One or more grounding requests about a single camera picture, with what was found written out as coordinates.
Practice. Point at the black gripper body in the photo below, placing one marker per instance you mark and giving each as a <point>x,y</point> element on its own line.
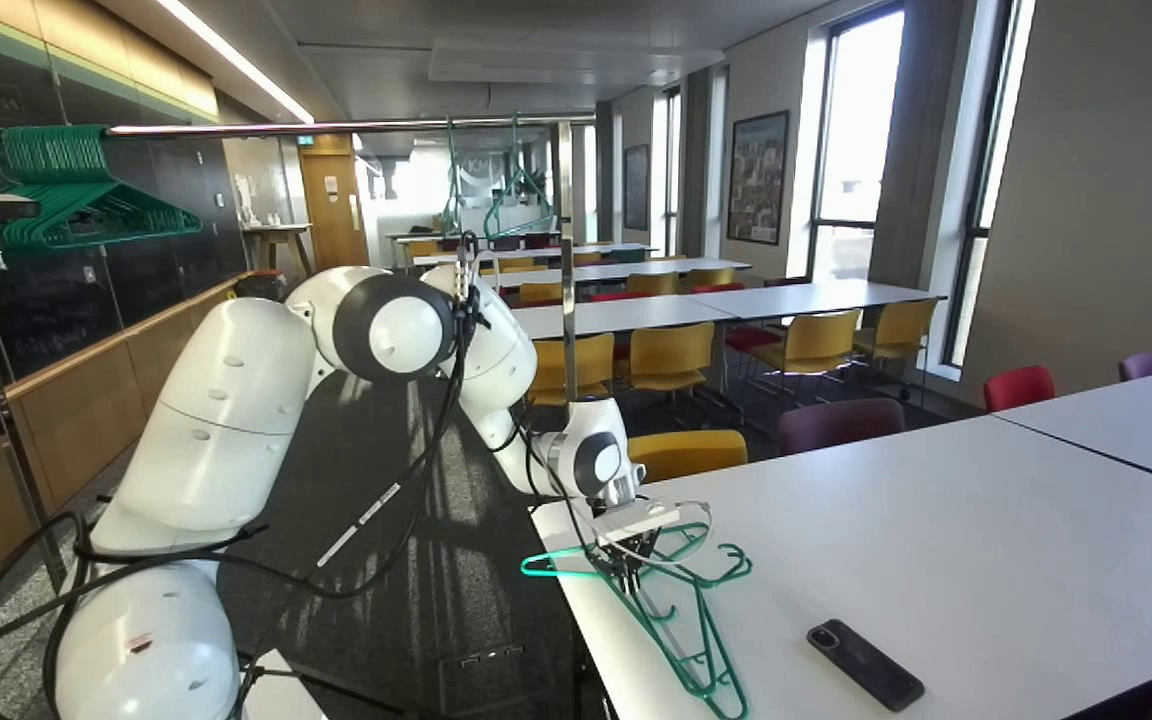
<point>648,546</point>

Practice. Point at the green clothes hanger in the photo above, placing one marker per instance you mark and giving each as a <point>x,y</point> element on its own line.
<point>470,201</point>
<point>83,201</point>
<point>681,653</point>
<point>512,137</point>
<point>742,563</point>
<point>557,564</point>

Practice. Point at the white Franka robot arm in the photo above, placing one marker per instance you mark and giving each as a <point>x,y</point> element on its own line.
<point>223,400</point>

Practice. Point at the black smartphone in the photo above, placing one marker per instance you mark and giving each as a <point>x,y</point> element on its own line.
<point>864,664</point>

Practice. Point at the white long table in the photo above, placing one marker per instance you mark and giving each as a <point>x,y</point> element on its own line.
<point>536,251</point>
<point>1138,415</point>
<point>631,269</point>
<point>737,307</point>

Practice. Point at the tall window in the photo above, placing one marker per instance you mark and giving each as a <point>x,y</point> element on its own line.
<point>858,123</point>
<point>988,173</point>
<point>666,173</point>

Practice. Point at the wooden door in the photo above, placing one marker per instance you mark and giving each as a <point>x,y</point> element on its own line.
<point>332,201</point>

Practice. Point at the small high table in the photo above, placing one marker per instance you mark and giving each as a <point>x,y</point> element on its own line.
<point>279,228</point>

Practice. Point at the black tripod stand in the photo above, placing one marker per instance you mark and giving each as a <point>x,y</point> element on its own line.
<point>11,425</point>

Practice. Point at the linear ceiling light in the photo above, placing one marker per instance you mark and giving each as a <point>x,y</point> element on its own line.
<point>238,61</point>

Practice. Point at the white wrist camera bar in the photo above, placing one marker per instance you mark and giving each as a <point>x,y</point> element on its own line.
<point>642,523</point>

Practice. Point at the framed wall picture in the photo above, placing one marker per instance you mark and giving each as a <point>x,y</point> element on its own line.
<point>639,187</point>
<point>758,179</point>

